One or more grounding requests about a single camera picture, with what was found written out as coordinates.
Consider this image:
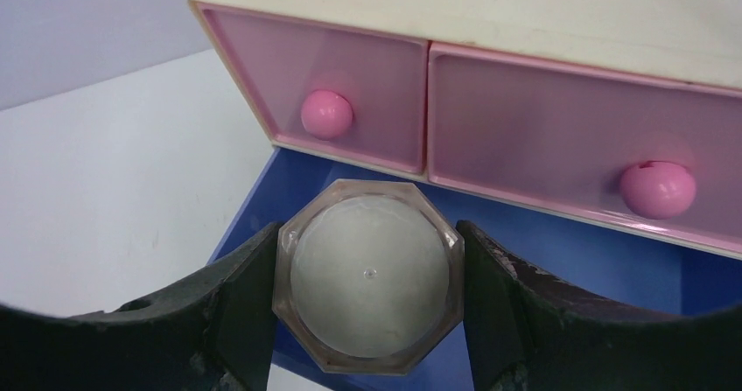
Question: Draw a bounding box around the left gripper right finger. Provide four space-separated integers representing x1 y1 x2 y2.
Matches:
456 220 741 390

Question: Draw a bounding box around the pastel wooden drawer chest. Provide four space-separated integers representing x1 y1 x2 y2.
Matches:
186 0 742 262

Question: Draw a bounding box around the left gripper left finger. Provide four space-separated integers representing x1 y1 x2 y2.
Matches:
1 223 280 390

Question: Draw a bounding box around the purple drawer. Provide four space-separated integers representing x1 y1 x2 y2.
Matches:
213 149 741 390

